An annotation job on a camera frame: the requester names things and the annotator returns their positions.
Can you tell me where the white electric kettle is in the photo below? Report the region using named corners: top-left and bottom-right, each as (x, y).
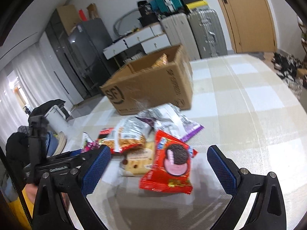
top-left (45, 105), bottom-right (70, 135)

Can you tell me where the purple white snack bag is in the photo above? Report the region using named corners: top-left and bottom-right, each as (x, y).
top-left (136, 103), bottom-right (204, 142)

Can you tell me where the wooden door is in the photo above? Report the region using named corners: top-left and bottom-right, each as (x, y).
top-left (218, 0), bottom-right (277, 53)

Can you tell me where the silver hard suitcase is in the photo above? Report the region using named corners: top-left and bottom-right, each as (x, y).
top-left (188, 9), bottom-right (227, 59)

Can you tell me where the large white noodle snack bag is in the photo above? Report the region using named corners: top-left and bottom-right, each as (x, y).
top-left (151, 53), bottom-right (169, 68)

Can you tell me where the person's left hand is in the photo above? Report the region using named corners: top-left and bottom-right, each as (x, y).
top-left (25, 184), bottom-right (38, 204)

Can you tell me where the small noodle snack bag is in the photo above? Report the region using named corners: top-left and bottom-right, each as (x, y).
top-left (98, 117), bottom-right (153, 154)

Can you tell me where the beige cookie pack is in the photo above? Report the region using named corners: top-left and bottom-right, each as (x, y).
top-left (120, 142), bottom-right (155, 177)

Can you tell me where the red oreo cookie pack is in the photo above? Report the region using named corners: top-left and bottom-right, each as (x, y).
top-left (139, 130), bottom-right (198, 194)

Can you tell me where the beige hard suitcase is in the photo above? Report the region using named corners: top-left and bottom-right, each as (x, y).
top-left (160, 13), bottom-right (200, 61)

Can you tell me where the dark grey refrigerator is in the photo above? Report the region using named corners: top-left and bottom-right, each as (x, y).
top-left (69, 18), bottom-right (118, 96)

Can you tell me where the white curtain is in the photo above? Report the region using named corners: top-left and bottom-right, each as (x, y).
top-left (1, 43), bottom-right (60, 142)

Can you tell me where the black glass cabinet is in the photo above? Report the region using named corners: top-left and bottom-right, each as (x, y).
top-left (45, 5), bottom-right (98, 99)

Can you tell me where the black bag on desk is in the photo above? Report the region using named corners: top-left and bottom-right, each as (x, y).
top-left (137, 1), bottom-right (159, 28)

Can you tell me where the red black chocolate bar pack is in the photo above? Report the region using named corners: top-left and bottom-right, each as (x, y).
top-left (97, 128), bottom-right (113, 140)

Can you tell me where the brown cardboard SF box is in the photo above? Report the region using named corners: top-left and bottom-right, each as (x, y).
top-left (100, 45), bottom-right (193, 115)

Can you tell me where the white drawer desk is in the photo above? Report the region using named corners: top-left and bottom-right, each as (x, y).
top-left (103, 22), bottom-right (171, 65)

